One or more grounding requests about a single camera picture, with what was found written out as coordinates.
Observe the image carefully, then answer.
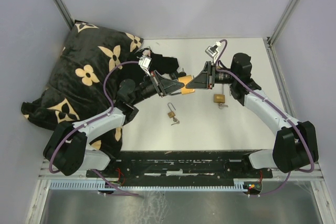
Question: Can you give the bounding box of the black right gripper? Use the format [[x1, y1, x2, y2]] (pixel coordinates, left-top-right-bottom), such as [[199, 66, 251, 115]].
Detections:
[[185, 61, 237, 90]]

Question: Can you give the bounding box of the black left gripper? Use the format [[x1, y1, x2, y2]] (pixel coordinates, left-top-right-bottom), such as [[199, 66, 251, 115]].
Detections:
[[131, 70, 185, 105]]

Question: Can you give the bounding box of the large brass padlock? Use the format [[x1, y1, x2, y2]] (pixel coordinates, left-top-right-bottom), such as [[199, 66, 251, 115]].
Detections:
[[167, 75, 196, 96]]

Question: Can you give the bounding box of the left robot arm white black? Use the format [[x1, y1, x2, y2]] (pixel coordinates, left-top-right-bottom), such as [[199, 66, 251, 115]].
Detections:
[[43, 71, 185, 177]]

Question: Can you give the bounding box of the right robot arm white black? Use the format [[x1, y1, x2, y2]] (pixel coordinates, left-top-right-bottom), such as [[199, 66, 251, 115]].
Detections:
[[186, 53, 319, 177]]

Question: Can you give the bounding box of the small padlock key bunch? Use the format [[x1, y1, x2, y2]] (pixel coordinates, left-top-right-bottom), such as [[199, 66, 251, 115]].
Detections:
[[171, 118, 180, 125]]

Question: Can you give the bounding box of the black padlock with keys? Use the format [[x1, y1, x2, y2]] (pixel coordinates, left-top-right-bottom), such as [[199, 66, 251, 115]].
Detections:
[[169, 69, 186, 80]]

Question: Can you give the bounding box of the medium brass padlock long shackle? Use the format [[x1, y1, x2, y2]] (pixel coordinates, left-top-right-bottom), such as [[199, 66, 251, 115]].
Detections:
[[214, 84, 232, 104]]

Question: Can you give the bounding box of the small brass padlock long shackle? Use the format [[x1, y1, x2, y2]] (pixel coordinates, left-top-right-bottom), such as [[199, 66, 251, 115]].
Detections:
[[167, 102, 176, 118]]

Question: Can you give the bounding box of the black printed garment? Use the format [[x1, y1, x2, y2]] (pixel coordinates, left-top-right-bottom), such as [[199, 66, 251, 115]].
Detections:
[[119, 51, 179, 86]]

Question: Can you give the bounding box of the black floral pillow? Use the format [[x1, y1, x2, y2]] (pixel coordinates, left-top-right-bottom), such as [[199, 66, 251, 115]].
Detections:
[[21, 19, 144, 156]]

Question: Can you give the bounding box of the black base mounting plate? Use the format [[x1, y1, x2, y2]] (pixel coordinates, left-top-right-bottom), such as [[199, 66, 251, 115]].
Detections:
[[101, 151, 273, 186]]

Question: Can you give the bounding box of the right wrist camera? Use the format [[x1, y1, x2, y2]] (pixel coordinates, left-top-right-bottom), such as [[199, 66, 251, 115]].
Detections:
[[205, 41, 222, 64]]

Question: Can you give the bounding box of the light blue cable duct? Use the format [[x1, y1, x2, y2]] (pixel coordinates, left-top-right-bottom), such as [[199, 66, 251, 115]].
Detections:
[[49, 178, 263, 190]]

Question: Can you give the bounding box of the right aluminium corner post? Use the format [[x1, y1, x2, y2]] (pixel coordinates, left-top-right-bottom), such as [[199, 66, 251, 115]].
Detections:
[[267, 0, 300, 47]]

